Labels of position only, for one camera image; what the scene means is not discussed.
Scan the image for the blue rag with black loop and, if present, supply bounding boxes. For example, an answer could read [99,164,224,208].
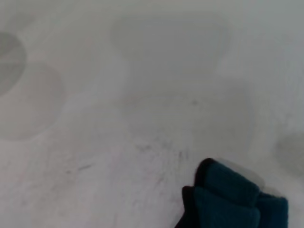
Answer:
[174,157,289,228]

